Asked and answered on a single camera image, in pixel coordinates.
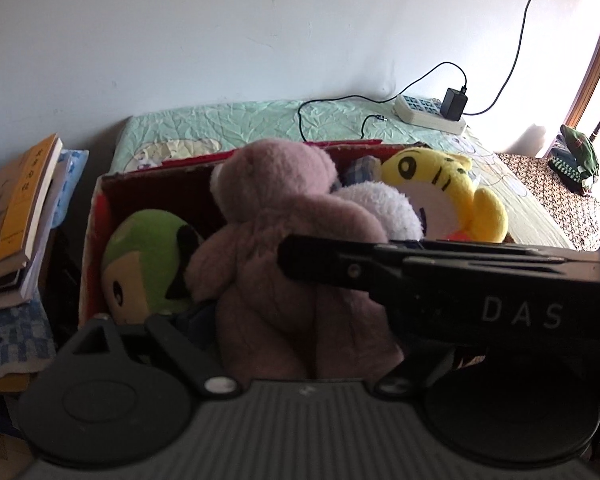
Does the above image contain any blue checked fabric toy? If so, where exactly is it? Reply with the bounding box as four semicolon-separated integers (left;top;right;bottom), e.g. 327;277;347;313
341;155;383;187

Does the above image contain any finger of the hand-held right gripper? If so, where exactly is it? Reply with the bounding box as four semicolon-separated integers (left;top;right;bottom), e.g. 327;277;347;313
277;234;600;306

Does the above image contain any white power strip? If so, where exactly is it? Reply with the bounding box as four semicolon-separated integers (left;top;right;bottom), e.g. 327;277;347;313
394;94;468;135

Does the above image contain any dark green clothing pile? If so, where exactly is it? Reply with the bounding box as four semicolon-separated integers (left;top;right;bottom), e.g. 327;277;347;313
547;125;600;196

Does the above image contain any orange cover book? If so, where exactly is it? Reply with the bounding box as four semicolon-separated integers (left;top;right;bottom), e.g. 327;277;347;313
0;132;63;271

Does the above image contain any yellow tiger plush toy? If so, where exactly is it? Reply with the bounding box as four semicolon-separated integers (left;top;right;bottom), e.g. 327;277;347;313
380;146;510;245

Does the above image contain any stack of books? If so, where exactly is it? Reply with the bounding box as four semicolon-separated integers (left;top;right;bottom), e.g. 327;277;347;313
0;152;73;313

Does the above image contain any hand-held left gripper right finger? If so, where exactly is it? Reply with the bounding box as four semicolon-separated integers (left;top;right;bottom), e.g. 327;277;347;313
372;347;463;401

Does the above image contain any red cardboard box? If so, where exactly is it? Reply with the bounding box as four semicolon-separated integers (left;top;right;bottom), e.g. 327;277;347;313
77;139;433;331

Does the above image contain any power strip cord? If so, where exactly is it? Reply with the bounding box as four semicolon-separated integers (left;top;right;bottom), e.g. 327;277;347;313
462;0;538;117

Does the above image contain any black charger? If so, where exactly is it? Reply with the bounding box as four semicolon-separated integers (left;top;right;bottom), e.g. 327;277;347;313
441;87;468;122

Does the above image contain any black charging cable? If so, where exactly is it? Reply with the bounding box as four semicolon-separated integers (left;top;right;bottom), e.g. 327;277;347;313
297;61;469;143

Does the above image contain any blue checked cloth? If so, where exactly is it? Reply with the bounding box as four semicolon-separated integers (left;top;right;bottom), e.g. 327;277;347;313
0;149;90;386

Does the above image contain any white plush toy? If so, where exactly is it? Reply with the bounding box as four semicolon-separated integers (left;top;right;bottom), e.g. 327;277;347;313
332;181;425;242

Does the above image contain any mauve bear plush toy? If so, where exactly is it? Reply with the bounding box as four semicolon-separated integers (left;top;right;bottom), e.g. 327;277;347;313
185;137;406;381

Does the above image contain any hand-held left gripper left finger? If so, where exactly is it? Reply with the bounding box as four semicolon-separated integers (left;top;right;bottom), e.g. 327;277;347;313
62;312;242;401

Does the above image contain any brown patterned blanket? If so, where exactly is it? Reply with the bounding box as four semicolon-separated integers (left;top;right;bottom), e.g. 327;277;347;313
495;152;600;251

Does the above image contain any green plush toy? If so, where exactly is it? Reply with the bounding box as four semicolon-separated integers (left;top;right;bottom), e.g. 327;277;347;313
100;209;206;326

